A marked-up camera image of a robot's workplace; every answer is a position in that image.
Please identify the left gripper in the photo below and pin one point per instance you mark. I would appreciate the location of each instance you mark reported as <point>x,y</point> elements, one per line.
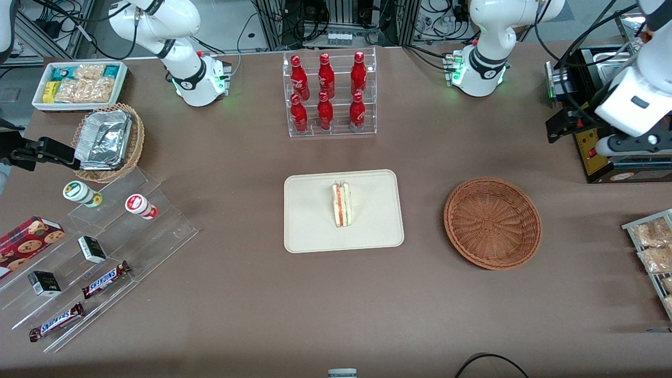
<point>579,118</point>

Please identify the triangular sandwich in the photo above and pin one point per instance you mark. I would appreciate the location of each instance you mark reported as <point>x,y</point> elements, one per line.
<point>341,207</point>

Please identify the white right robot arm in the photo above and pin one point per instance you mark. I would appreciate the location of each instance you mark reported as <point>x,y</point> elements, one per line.
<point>157,21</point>

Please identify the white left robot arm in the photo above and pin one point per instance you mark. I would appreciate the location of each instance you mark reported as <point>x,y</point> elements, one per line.
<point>488,31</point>

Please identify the light wicker basket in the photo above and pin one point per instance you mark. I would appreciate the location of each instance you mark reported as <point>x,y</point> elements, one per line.
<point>136,142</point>

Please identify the tray of packaged crackers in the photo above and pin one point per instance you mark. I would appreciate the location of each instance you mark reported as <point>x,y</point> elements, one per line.
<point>630,227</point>

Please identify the round brown wicker basket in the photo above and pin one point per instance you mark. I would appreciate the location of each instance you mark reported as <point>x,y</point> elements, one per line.
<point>491,223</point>

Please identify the beige plastic tray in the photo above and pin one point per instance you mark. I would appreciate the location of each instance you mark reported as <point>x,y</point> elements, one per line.
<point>310,220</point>

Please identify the green lid cup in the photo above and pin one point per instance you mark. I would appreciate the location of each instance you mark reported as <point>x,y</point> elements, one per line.
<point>76,191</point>

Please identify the aluminium foil containers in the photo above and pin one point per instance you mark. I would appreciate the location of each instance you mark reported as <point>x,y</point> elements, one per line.
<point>102,139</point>

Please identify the white rectangular snack bin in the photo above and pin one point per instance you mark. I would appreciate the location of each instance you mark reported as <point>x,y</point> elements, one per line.
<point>39,104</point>

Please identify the black hot food display case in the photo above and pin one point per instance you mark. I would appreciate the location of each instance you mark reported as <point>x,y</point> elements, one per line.
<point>593,174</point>

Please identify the yellow snack pack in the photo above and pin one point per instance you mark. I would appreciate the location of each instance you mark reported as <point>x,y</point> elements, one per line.
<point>50,92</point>

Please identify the large clear cracker bag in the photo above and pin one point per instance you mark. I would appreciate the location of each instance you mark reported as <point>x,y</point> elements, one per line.
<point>86,91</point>

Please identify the teal snack pack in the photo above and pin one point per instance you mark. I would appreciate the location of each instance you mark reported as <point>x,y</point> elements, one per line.
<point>62,73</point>
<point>111,70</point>

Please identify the red cookie box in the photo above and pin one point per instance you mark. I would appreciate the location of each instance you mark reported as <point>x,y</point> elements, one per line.
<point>26,241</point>

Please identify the small clear cracker bag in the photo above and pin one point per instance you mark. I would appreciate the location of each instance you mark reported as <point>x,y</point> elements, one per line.
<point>89,71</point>

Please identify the red lid cup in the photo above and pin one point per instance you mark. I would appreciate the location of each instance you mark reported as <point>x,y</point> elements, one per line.
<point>138,203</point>

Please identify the small black box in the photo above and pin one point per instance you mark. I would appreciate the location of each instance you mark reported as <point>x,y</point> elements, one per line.
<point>44,283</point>
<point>92,249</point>

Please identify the clear acrylic step stand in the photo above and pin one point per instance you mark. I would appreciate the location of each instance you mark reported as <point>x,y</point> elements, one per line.
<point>131,241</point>

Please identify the snickers bar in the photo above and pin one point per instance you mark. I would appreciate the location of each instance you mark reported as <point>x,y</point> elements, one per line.
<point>105,280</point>
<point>56,321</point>

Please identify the clear bag of snacks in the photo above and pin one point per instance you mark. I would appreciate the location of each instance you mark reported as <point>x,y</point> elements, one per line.
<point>669,304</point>
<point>651,233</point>
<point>668,284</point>
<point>656,260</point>

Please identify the aluminium equipment rack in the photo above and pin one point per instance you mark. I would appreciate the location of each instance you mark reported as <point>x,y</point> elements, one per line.
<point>399,21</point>

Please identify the red cola bottle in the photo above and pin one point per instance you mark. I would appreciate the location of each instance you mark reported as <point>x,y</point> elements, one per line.
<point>357,114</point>
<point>358,76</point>
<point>298,79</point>
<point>299,116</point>
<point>325,114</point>
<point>326,77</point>

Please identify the clear acrylic bottle rack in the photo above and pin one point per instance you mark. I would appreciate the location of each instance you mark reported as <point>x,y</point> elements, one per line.
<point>338,131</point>

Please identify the white power strip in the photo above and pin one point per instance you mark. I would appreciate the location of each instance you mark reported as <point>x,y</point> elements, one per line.
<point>339,38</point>

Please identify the small grey device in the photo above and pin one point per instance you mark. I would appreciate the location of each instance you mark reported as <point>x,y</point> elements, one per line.
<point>342,373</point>

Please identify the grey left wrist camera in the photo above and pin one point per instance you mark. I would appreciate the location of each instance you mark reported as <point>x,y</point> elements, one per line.
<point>608,146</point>

